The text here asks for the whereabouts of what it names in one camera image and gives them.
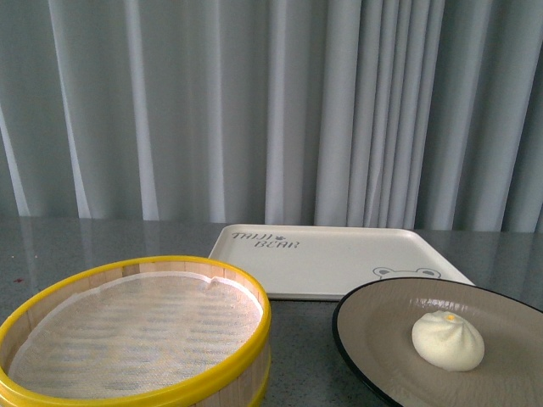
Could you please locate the beige plate with black rim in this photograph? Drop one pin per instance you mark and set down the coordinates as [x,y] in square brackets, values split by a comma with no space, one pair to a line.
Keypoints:
[372,329]

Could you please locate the white steamed bun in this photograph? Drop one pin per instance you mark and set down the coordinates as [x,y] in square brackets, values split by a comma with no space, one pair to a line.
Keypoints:
[448,341]

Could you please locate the white bear-print tray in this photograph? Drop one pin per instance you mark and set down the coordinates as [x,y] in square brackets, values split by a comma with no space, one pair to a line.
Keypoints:
[325,262]

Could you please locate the yellow-rimmed bamboo steamer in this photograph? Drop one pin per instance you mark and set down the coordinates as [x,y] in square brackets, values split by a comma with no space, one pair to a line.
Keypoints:
[239,380]

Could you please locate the white steamer cloth liner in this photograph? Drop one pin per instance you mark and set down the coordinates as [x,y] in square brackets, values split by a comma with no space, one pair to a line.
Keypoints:
[136,334]

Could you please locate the grey pleated curtain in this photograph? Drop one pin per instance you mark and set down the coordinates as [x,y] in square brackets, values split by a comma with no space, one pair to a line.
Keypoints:
[398,114]

